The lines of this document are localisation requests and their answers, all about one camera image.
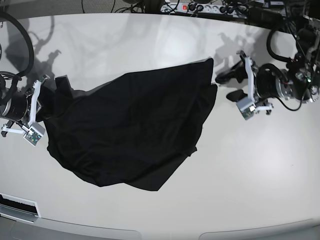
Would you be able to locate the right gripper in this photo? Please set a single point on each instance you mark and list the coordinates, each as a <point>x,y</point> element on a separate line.
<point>21,107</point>

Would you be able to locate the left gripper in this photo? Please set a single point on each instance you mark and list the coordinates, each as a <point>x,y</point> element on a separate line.
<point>269,82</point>

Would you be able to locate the black t-shirt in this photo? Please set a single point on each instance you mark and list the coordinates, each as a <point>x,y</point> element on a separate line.
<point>136,129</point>

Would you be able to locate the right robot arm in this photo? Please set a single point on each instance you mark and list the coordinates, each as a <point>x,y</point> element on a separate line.
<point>19,87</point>

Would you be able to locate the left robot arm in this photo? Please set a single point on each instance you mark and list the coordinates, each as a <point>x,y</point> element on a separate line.
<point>300,80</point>

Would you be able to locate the white power strip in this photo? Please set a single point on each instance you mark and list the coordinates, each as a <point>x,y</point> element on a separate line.
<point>204,8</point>

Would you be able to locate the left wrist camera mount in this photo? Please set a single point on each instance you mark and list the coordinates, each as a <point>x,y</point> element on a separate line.
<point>251,104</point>

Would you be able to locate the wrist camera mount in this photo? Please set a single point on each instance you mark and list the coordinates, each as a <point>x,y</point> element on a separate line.
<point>251,104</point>
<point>31,132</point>

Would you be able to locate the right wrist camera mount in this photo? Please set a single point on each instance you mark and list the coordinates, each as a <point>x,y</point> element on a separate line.
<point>31,132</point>

